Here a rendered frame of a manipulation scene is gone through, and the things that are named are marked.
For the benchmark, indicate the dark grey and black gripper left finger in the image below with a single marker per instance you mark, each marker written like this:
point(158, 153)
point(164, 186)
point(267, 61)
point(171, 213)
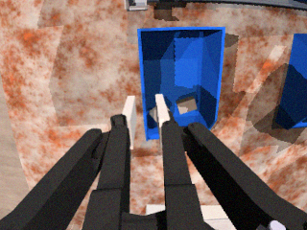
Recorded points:
point(54, 200)

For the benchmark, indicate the grey metal shelf frame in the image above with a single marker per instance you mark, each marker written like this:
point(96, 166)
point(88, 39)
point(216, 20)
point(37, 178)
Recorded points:
point(141, 5)

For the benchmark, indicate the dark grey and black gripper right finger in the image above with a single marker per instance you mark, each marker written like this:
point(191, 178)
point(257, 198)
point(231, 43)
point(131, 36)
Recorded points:
point(245, 198)

